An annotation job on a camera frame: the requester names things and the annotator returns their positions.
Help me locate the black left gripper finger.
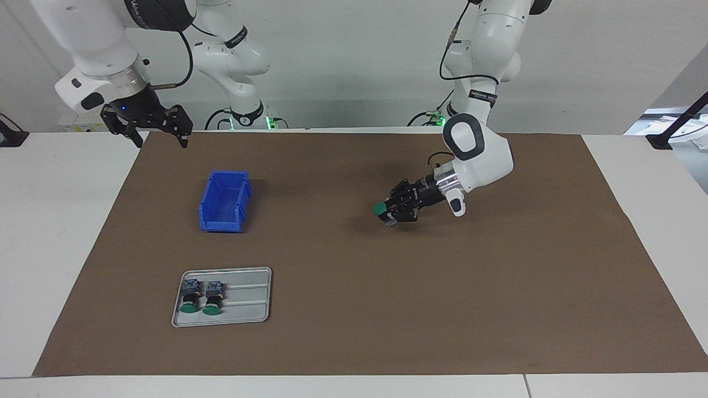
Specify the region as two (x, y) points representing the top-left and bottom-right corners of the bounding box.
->
(384, 208), (419, 229)
(387, 177), (413, 207)

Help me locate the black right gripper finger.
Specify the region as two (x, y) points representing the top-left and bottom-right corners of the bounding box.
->
(165, 103), (195, 148)
(101, 107), (145, 148)

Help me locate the green push button switch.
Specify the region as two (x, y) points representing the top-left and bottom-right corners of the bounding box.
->
(373, 201), (397, 228)
(202, 281), (226, 316)
(180, 278), (203, 314)

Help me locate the white background box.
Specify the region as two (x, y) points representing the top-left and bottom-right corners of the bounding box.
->
(60, 113), (108, 133)

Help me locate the brown table mat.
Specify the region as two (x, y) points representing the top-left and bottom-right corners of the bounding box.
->
(32, 132), (708, 378)

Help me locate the blue plastic bin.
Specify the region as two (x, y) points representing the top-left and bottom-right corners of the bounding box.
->
(198, 170), (253, 233)

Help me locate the black table clamp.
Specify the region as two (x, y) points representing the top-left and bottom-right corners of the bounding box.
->
(0, 113), (29, 148)

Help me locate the grey metal tray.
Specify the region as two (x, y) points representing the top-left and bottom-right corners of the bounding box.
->
(170, 267), (273, 328)

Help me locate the black angled stand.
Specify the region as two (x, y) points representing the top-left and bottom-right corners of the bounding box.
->
(646, 91), (708, 151)

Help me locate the white crumpled sheet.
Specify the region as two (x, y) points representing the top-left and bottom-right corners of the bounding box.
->
(624, 108), (708, 151)

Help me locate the black right base cable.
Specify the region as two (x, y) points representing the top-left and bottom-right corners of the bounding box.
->
(205, 108), (233, 131)

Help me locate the black base cable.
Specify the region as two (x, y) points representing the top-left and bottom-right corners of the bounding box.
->
(408, 83), (457, 127)
(205, 108), (233, 131)

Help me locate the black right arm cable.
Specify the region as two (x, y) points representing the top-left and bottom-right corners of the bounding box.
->
(149, 28), (195, 90)

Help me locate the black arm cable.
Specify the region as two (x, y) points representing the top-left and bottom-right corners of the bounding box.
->
(149, 28), (195, 90)
(440, 0), (499, 83)

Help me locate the black left base cable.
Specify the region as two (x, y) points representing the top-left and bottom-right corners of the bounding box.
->
(408, 83), (457, 127)

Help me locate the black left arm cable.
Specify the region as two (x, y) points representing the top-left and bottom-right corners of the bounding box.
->
(440, 0), (499, 83)

